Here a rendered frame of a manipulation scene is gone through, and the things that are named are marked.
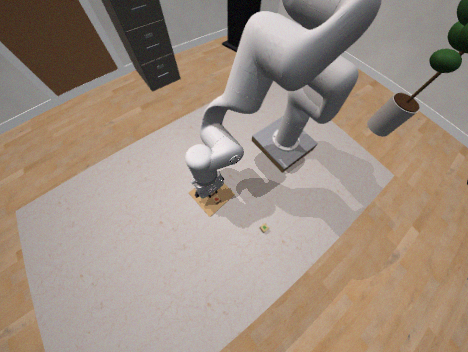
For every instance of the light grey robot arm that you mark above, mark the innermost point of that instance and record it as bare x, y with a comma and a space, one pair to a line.
275, 48

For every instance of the tan flat mat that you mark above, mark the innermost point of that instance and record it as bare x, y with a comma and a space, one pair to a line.
208, 205

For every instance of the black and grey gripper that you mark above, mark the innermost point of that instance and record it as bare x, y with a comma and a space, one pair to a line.
205, 191

